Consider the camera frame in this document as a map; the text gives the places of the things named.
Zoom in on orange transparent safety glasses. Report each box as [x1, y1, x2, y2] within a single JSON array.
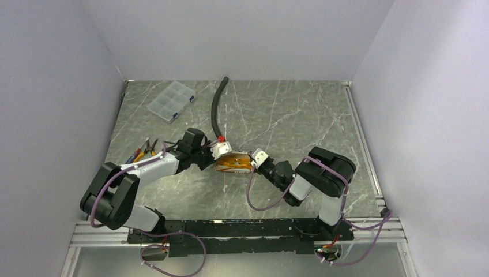
[[216, 152, 253, 171]]

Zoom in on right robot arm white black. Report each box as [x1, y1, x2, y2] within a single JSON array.
[[251, 147, 356, 239]]

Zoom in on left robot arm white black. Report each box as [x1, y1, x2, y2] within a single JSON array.
[[80, 128, 215, 242]]

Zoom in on clear plastic compartment box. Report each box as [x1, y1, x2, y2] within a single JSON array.
[[147, 81, 196, 123]]

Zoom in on blue red screwdriver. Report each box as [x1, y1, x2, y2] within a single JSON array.
[[126, 148, 141, 164]]

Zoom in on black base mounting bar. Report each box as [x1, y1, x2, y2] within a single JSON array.
[[127, 218, 354, 257]]

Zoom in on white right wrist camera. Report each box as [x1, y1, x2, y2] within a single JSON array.
[[250, 148, 269, 169]]

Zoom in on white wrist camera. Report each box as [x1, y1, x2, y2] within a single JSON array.
[[210, 136, 232, 160], [250, 148, 269, 169]]

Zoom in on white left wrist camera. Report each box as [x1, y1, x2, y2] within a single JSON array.
[[210, 136, 232, 160]]

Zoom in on black rubber hose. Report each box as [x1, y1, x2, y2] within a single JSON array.
[[211, 77, 230, 140]]

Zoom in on yellow handled pliers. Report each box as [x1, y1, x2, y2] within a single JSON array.
[[131, 138, 159, 162]]

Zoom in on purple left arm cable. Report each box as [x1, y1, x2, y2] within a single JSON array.
[[89, 139, 208, 276]]

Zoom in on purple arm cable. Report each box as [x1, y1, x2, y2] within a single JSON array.
[[246, 156, 394, 267], [89, 139, 208, 276]]

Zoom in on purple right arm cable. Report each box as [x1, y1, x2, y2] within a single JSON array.
[[246, 156, 394, 267]]

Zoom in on aluminium frame rail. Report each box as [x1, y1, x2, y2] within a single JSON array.
[[61, 217, 419, 276]]

